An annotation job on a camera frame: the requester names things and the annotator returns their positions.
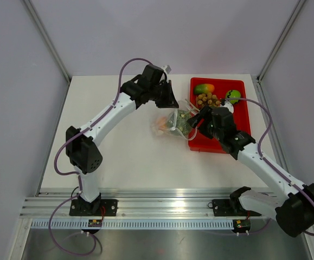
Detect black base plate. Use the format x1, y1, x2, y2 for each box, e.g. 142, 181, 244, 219
69, 198, 118, 217
207, 199, 261, 217

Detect frame post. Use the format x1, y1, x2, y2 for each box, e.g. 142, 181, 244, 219
21, 0, 72, 85
257, 0, 308, 83

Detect controller board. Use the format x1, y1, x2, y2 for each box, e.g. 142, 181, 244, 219
232, 219, 251, 233
88, 219, 102, 228

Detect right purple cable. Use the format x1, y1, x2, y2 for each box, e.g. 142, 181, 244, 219
200, 97, 314, 237

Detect clear zip top bag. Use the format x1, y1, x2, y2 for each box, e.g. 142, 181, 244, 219
151, 99, 200, 141

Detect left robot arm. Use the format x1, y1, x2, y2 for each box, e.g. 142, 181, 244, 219
66, 64, 179, 216

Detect green orange mango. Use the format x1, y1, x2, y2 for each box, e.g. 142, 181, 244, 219
193, 83, 215, 95

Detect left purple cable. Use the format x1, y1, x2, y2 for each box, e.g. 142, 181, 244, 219
48, 57, 103, 257

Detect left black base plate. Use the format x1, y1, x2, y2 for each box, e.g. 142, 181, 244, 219
69, 198, 118, 217

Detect right frame post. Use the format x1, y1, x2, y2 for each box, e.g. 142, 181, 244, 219
257, 0, 308, 83

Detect red plastic tray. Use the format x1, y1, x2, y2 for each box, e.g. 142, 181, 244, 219
188, 77, 255, 158

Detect purple cable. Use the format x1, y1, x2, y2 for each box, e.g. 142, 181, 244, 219
48, 57, 103, 257
200, 97, 314, 237

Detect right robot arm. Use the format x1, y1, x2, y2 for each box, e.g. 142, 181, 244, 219
188, 106, 314, 237

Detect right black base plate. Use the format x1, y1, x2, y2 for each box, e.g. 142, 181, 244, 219
207, 199, 261, 217

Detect green round fruit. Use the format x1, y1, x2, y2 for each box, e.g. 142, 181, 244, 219
225, 89, 241, 105

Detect green netted melon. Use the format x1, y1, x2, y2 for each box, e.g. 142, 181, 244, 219
166, 109, 192, 136

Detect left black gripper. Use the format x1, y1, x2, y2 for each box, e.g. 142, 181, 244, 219
149, 80, 179, 109

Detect white slotted cable duct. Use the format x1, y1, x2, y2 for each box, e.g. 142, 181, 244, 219
31, 219, 233, 230

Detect orange peach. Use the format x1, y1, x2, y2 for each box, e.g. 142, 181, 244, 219
155, 116, 168, 131

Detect left frame post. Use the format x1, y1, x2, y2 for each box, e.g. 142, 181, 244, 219
21, 0, 72, 85

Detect right controller board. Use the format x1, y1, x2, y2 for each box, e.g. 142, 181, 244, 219
232, 219, 251, 233

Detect aluminium rail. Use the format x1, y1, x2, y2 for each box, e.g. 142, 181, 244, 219
20, 188, 314, 219

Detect left controller board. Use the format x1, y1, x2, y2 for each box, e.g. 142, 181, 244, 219
88, 219, 102, 228

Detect brown longan bunch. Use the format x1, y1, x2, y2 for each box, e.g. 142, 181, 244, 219
195, 93, 221, 109

